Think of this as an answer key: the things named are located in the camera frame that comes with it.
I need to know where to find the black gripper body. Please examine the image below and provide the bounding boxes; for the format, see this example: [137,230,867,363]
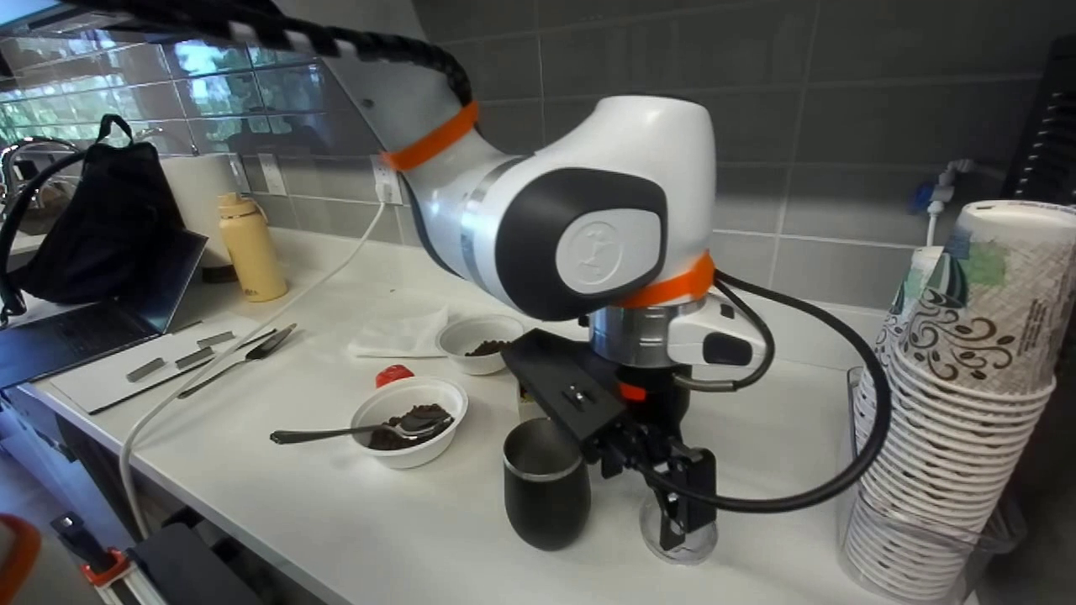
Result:
[593,363,690,458]

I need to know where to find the black thermos cup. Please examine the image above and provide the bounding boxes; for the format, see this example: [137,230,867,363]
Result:
[497,414,596,554]

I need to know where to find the white bowl without spoon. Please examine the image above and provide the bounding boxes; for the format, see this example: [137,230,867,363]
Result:
[438,313,533,379]

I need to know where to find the white bowl with spoon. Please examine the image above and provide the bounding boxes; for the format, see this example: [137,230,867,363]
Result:
[347,375,472,472]

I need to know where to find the coffee beans under spoon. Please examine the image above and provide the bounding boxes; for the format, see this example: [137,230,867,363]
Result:
[363,402,459,454]

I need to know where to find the white bottle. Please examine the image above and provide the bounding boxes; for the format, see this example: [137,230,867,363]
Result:
[837,200,1064,605]

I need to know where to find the metal spoon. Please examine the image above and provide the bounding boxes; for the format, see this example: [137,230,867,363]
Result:
[265,402,452,451]

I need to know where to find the curved silver metal tube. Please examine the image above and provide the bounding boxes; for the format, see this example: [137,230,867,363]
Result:
[917,159,975,252]

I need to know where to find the black fork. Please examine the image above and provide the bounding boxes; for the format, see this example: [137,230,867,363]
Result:
[174,318,304,402]

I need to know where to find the yellow bottle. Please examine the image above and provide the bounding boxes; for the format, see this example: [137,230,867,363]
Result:
[217,187,293,305]

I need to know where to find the long thin black utensil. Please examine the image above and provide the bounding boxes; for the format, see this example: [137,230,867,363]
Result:
[88,333,275,421]

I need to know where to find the white cylindrical container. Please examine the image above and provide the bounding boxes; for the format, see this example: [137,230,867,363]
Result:
[161,149,246,268]

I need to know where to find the black flat laptop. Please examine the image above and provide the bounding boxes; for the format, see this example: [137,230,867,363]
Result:
[0,230,213,391]

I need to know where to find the black bag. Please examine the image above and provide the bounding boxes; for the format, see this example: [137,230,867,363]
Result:
[0,111,190,330]

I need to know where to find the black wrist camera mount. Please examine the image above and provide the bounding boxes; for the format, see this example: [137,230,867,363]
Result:
[497,333,629,451]

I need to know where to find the thick black smooth cable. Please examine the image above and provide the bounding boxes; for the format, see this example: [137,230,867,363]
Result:
[670,268,896,517]

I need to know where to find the white power cable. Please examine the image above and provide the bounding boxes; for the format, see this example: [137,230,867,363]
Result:
[114,195,389,541]

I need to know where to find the black braided cable conduit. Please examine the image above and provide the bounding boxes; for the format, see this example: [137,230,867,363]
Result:
[78,0,479,108]

